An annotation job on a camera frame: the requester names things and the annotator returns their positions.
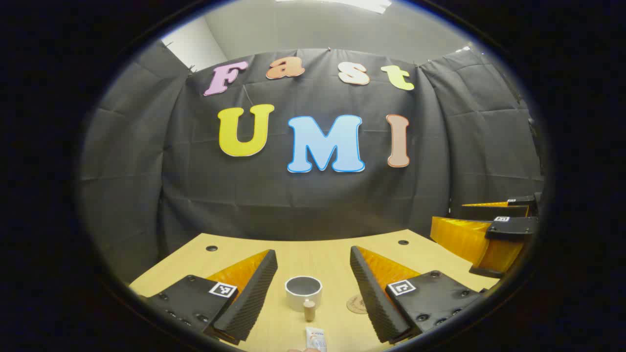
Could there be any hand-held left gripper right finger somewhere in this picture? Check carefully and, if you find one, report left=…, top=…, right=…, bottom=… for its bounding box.
left=349, top=246, right=487, bottom=344

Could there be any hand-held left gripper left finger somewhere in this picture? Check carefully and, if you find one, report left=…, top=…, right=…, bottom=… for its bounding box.
left=139, top=249, right=278, bottom=345

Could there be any wooden desktop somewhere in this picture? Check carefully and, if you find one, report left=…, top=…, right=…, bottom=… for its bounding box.
left=128, top=229, right=500, bottom=352

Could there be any white toothpaste tube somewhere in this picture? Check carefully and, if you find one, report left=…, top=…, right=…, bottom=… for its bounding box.
left=305, top=327, right=327, bottom=352

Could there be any ceiling light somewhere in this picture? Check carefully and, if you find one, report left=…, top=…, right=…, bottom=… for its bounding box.
left=276, top=0, right=392, bottom=14

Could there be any white cup with wooden handle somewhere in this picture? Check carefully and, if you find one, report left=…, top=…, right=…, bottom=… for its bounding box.
left=285, top=276, right=323, bottom=322

